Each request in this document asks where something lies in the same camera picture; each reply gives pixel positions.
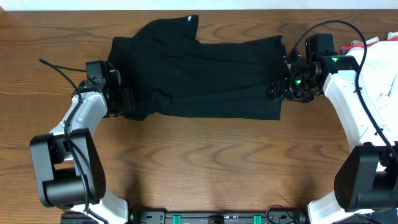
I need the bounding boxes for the black t-shirt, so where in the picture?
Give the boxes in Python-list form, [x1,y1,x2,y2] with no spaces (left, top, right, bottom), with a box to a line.
[108,15,288,120]

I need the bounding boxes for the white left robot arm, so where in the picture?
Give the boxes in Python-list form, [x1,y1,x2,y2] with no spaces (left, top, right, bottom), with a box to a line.
[30,60,137,224]

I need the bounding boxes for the red and white garment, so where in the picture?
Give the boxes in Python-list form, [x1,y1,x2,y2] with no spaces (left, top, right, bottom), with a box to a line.
[340,32,397,55]

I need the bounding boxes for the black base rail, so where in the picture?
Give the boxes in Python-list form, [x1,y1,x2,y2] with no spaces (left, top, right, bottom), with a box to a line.
[127,205,309,224]

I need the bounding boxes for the white clothes pile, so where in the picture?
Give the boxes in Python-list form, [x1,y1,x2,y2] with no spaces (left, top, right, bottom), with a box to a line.
[359,33,397,142]

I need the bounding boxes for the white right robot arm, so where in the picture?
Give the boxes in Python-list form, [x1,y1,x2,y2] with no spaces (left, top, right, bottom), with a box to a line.
[267,55,397,223]

